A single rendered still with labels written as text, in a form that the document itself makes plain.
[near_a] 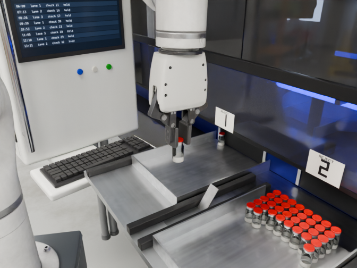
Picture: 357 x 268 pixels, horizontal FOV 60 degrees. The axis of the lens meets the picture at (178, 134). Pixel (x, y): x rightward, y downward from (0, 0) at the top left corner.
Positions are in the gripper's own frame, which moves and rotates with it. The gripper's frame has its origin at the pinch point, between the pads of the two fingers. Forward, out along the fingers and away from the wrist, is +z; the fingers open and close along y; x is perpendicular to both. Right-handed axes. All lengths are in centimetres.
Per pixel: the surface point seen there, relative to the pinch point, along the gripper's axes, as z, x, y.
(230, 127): 10.8, -19.2, -31.8
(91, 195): 107, -153, -26
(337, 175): 10.9, 14.8, -31.9
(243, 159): 23.0, -18.8, -38.4
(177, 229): 23.5, -1.3, -1.1
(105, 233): 87, -84, -12
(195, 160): 23.4, -26.6, -24.6
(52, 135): 22, -69, 10
